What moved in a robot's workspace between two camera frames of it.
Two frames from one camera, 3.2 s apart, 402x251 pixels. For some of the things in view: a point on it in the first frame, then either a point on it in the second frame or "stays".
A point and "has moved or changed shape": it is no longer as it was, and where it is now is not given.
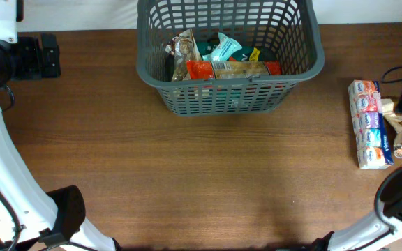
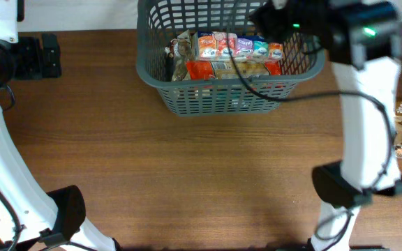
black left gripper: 49,56 stays
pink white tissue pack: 373,144 has moved or changed shape
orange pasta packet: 205,70 stays
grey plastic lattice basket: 287,29 stays
